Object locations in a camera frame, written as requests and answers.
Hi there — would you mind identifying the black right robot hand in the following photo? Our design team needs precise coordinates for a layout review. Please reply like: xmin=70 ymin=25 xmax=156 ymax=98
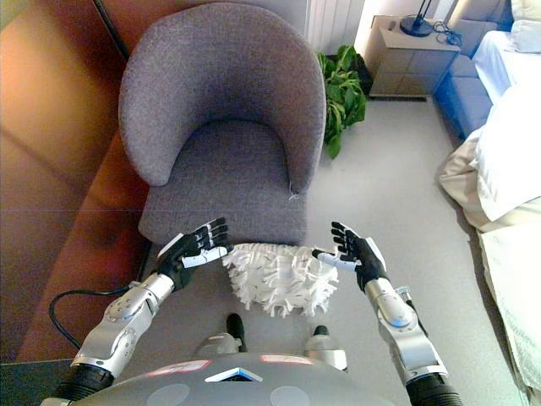
xmin=311 ymin=221 xmax=390 ymax=293

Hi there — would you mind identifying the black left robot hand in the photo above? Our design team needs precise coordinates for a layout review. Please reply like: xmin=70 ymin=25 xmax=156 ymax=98
xmin=155 ymin=217 xmax=235 ymax=293

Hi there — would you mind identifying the white fringed pillow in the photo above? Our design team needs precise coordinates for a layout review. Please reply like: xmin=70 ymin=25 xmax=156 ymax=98
xmin=222 ymin=242 xmax=340 ymax=318

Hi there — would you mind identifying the white pillow on bed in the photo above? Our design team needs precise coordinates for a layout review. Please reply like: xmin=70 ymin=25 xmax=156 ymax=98
xmin=509 ymin=0 xmax=541 ymax=54

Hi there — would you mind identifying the silver left robot leg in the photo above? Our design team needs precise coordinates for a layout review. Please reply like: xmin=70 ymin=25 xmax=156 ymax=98
xmin=192 ymin=312 xmax=249 ymax=359

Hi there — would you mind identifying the silver robot leg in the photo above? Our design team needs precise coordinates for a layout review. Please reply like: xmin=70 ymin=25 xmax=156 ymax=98
xmin=192 ymin=312 xmax=249 ymax=359
xmin=303 ymin=324 xmax=348 ymax=373

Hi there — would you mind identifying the silver right robot leg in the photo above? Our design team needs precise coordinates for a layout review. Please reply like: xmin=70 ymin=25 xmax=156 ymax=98
xmin=303 ymin=324 xmax=348 ymax=373

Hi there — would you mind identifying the grey fabric armchair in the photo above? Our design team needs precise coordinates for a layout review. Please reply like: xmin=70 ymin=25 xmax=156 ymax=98
xmin=118 ymin=2 xmax=327 ymax=247

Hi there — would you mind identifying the grey robot torso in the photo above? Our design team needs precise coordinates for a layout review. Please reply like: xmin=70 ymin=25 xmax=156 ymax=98
xmin=95 ymin=353 xmax=413 ymax=406

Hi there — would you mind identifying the green potted plant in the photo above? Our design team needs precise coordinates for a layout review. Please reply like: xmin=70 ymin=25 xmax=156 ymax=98
xmin=315 ymin=44 xmax=369 ymax=161

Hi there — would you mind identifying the white bed with duvet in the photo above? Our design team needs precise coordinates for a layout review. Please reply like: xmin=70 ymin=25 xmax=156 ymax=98
xmin=437 ymin=0 xmax=541 ymax=403

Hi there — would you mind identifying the brown wooden cabinet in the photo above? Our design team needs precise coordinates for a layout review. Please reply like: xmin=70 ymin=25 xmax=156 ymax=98
xmin=0 ymin=0 xmax=161 ymax=365

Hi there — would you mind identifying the beige bedside table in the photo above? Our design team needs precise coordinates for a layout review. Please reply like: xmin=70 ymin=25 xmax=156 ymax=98
xmin=369 ymin=14 xmax=462 ymax=99

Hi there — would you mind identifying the white curtain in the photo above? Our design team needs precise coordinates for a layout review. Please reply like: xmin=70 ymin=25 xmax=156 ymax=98
xmin=304 ymin=0 xmax=367 ymax=54

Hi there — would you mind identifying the black table lamp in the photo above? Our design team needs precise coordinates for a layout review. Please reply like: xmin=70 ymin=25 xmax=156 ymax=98
xmin=399 ymin=0 xmax=434 ymax=37

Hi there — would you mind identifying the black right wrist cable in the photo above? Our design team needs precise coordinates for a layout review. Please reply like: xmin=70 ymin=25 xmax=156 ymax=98
xmin=396 ymin=286 xmax=429 ymax=335

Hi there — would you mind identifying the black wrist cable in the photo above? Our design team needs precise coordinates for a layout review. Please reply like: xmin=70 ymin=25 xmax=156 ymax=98
xmin=48 ymin=282 xmax=140 ymax=348
xmin=396 ymin=286 xmax=429 ymax=335

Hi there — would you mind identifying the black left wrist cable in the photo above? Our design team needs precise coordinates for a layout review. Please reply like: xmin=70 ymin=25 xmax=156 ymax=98
xmin=48 ymin=282 xmax=140 ymax=348

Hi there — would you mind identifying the black cable on nightstand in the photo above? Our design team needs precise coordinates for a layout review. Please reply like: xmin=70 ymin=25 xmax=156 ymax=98
xmin=431 ymin=19 xmax=462 ymax=46

